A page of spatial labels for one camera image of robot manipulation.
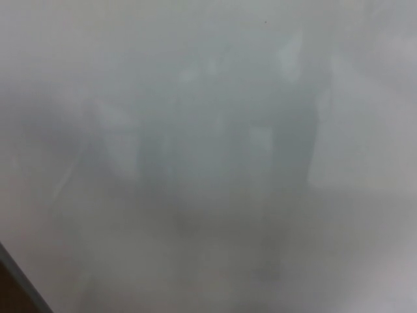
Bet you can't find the white magnetic whiteboard grey frame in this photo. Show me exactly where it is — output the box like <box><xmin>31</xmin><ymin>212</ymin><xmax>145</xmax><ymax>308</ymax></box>
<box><xmin>0</xmin><ymin>0</ymin><xmax>417</xmax><ymax>313</ymax></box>

